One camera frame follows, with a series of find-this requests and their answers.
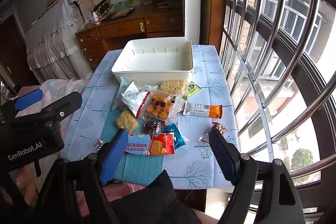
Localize red blue biscuit pack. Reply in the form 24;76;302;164
124;134;175;156

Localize small puffed rice cake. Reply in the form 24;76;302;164
115;109;139;134

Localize dark brownie clear wrapper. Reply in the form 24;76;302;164
143;121;161;135

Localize orange white snack bar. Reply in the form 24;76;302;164
183;102;223;119

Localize white red snack bag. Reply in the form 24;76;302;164
121;81;149;118

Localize blue foil snack packet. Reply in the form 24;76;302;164
163;123;186;149

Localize orange cookies clear bag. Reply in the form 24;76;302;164
139;89;182;125

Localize nut snack clear bag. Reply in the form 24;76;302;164
199;122;228;144

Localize person left hand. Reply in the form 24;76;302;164
15;164;38;207

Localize pastel blanket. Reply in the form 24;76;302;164
17;79;89;117

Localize small wrapped candy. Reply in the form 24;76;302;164
93;139;104;150

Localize teal striped placemat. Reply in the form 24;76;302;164
101;109;163;186

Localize light blue tree tablecloth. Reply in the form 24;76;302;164
60;46;238;192

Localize white lace cover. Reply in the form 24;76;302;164
26;0;93;83

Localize green snack packet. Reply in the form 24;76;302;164
183;81;201;101

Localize puffed rice cake pack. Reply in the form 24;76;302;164
159;80;186;94

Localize white plastic bin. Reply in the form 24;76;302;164
111;37;194;85

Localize small white bottle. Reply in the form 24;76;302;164
92;12;100;25

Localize black patterned pencil case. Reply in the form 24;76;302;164
93;0;113;19

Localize metal window bars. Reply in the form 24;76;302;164
221;0;335;185

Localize wooden desk with drawers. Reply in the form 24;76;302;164
75;5;184;69

